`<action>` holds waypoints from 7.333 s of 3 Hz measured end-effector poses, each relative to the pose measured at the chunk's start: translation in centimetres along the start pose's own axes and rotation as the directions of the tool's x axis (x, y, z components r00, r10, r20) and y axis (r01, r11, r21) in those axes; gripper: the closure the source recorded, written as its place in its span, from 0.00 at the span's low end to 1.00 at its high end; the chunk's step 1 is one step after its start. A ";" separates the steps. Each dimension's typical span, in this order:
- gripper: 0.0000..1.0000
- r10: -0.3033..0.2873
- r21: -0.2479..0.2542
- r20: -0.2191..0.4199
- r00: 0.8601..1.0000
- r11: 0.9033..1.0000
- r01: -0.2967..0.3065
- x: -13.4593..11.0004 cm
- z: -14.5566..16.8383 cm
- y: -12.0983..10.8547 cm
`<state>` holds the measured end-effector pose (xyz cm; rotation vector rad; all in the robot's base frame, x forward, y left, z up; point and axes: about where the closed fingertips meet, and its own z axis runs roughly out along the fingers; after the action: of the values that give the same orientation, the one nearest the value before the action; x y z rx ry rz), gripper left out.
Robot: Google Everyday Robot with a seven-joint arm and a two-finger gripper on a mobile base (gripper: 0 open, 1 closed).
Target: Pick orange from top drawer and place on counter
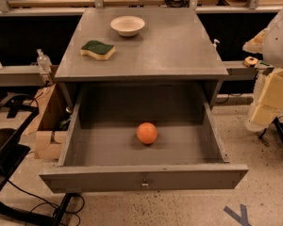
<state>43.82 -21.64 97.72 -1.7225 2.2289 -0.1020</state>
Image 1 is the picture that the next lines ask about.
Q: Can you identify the grey wooden cabinet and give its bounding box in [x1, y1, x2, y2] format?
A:
[55, 8, 227, 104]

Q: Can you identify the small white spray bottle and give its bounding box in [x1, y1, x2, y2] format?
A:
[212, 39, 220, 51]

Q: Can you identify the black metal stand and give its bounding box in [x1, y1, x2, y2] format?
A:
[0, 93, 73, 226]

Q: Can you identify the clear plastic bottle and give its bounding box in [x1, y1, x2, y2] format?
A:
[37, 49, 52, 73]

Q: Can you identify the orange fruit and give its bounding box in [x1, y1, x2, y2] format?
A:
[136, 122, 158, 145]

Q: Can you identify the cardboard box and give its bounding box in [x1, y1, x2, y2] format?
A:
[25, 85, 69, 159]

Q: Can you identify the white paper bowl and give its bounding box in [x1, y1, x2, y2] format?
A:
[110, 16, 145, 37]

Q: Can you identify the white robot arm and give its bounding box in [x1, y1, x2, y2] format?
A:
[242, 8, 283, 132]

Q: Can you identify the metal drawer knob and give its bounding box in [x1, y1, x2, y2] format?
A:
[141, 178, 149, 188]

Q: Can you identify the black floor cable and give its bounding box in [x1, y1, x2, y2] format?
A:
[7, 179, 86, 226]

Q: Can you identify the green and yellow sponge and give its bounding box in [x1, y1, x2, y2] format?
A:
[80, 40, 115, 60]

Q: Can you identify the grey open top drawer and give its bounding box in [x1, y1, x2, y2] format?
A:
[40, 82, 248, 193]

